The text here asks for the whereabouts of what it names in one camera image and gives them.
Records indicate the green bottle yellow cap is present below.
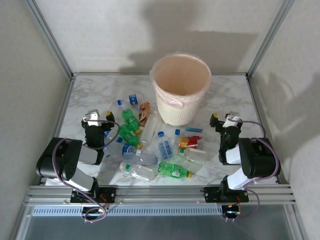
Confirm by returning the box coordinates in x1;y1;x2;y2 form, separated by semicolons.
157;161;194;180
121;107;142;133
118;124;144;150

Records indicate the clear bottle wide blue label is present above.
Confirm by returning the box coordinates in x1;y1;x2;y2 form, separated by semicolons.
102;128;118;163

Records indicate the small blue label bottle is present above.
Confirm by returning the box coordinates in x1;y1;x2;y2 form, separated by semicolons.
116;93;140;107

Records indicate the brown label plastic bottle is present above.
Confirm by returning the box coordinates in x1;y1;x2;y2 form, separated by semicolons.
138;101;152;128

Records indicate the blue label white cap bottle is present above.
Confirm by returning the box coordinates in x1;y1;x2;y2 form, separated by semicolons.
121;143;143;157

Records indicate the clear unlabelled plastic bottle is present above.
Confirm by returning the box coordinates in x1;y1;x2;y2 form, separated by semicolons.
139;113;160;146

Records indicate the crushed clear bluish bottle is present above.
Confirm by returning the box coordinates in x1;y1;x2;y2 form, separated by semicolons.
122;149;160;167

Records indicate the clear bottle green white cap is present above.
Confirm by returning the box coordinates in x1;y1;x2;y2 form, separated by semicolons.
118;161;159;182

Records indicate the cream plastic waste bin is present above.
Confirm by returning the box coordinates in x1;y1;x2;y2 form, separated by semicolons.
149;51;213;127

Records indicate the pink plastic bin liner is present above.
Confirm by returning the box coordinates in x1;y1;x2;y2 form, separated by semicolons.
149;51;213;109

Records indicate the red orange label bottle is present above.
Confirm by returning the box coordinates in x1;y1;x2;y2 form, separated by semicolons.
172;135;205;150

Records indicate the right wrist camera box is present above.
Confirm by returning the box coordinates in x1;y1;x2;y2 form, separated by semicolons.
223;111;242;128

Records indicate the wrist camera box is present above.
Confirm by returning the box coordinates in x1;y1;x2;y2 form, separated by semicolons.
223;111;242;128
83;108;101;126

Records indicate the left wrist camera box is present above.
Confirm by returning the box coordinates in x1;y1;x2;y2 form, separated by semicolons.
83;108;101;126

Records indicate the aluminium frame rail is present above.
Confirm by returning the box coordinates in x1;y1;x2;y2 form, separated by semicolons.
72;71;248;77
43;76;76;161
246;74;281;185

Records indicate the wide aluminium mounting rail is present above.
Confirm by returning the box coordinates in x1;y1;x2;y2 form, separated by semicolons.
23;184;297;206

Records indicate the aluminium frame post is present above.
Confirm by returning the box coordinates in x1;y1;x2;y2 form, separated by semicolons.
23;0;76;80
246;0;297;78

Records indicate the slotted grey cable duct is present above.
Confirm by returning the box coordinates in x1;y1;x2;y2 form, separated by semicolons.
31;205;225;218

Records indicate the aluminium frame leg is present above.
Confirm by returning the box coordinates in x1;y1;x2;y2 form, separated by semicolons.
9;204;33;240
284;203;310;240

